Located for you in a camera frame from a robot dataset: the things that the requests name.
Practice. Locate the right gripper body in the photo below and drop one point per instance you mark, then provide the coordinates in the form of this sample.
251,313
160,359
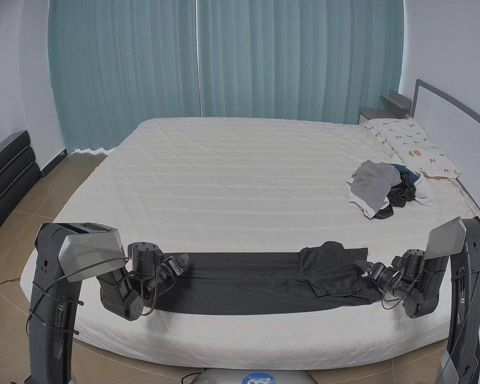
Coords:
382,277

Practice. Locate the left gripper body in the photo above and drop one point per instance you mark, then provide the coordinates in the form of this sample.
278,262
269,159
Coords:
175,266

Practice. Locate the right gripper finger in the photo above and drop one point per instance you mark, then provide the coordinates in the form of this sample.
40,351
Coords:
365,265

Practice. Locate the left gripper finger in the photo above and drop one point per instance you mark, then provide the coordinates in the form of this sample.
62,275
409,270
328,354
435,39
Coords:
183,259

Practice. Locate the black T-shirt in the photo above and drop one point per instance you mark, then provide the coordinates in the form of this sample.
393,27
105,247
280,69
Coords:
255,285

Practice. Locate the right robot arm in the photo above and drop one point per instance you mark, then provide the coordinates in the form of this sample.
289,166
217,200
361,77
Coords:
446,240

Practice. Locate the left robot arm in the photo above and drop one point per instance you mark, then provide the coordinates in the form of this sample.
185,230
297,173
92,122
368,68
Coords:
86,243

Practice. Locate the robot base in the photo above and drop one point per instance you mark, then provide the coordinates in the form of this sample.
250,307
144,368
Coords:
225,377

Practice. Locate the bed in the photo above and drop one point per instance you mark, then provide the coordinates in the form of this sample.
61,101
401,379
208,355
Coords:
225,180

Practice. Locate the black garment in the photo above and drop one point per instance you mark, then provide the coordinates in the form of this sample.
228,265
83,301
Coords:
403,193

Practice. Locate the dark blue garment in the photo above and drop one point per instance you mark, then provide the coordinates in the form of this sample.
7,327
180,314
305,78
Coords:
401,167

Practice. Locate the white printed pillow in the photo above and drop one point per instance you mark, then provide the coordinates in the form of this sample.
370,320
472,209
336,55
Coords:
412,144

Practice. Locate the grey bedside table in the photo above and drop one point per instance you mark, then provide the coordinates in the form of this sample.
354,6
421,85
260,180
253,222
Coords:
393,102

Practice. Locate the black chest of drawers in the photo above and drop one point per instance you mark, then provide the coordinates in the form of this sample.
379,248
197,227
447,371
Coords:
15,172

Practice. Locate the blue-green curtain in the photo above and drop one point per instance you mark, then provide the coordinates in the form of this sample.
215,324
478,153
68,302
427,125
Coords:
120,67
292,56

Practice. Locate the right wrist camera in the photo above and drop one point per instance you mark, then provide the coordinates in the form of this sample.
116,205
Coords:
396,261

